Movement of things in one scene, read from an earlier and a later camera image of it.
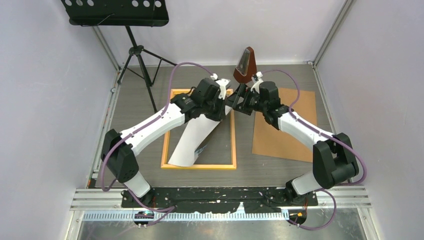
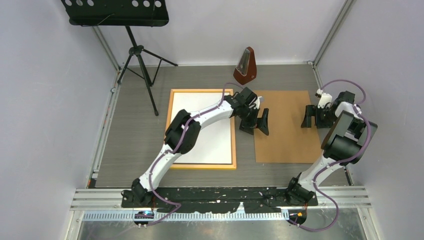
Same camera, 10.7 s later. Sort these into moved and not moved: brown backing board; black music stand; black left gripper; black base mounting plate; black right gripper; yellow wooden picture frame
Moved: black left gripper; black right gripper
Not moved: black music stand; brown backing board; black base mounting plate; yellow wooden picture frame
